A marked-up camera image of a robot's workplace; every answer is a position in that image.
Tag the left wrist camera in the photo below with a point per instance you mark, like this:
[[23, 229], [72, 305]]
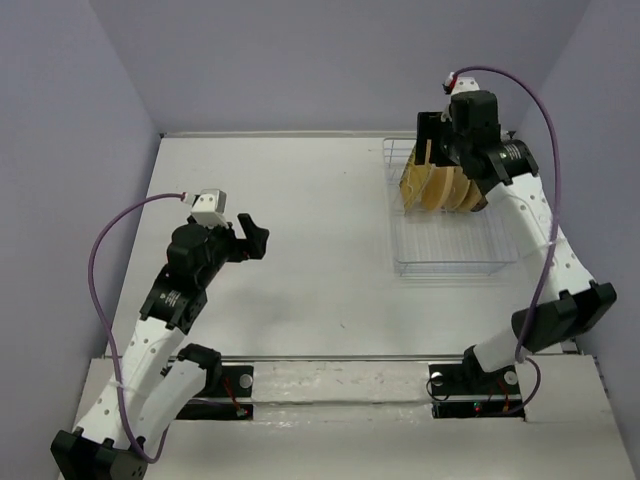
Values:
[[209, 207]]

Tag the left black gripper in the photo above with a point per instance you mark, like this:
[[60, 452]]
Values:
[[253, 247]]

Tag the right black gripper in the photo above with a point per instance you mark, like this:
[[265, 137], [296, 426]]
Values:
[[429, 126]]

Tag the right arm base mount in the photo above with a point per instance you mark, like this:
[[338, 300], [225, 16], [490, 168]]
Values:
[[495, 395]]

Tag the white wire dish rack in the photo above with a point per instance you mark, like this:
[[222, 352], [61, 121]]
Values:
[[440, 244]]

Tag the peach round plate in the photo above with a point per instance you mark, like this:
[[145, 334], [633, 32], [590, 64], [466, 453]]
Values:
[[437, 188]]

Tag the green bamboo-pattern tray plate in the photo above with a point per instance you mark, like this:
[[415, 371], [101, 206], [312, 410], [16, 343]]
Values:
[[413, 181]]

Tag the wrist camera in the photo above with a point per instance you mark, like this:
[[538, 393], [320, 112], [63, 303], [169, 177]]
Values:
[[457, 84], [209, 207]]

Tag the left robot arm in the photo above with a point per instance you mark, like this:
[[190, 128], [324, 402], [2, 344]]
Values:
[[125, 430]]

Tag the small cream calligraphy plate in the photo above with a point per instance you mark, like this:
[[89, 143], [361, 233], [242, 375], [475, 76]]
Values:
[[459, 189]]

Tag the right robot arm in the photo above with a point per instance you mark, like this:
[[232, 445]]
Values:
[[568, 301]]

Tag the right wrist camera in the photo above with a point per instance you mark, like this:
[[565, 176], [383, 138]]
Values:
[[457, 84]]

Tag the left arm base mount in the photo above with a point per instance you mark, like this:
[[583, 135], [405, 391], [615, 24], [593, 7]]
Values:
[[228, 398]]

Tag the beige bird-pattern plate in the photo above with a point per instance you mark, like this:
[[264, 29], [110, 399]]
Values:
[[474, 200]]

